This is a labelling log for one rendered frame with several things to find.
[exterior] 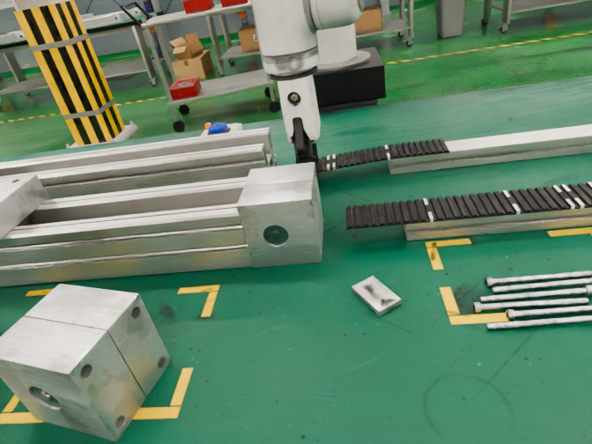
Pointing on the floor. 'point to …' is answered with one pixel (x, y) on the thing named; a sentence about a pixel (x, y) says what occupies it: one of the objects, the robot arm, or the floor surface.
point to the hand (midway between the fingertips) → (307, 162)
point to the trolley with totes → (194, 91)
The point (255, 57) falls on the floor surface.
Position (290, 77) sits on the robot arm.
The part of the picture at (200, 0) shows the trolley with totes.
